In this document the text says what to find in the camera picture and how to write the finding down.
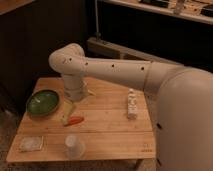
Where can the yellow gripper attachment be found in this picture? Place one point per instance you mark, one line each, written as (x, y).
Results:
(67, 109)

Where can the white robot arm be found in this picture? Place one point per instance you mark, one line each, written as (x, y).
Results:
(184, 101)

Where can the orange carrot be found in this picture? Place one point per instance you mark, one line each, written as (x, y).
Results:
(74, 120)

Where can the green ceramic bowl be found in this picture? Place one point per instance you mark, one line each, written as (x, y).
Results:
(42, 102)

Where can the white upside-down cup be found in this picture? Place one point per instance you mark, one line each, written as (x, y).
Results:
(75, 148)

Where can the wooden folding table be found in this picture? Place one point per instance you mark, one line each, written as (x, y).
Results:
(105, 131)

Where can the white bottle with label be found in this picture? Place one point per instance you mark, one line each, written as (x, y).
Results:
(132, 105)

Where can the dark wooden cabinet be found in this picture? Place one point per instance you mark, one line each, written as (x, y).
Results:
(28, 35)

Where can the long metal rail beam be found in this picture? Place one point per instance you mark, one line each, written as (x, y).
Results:
(117, 51)

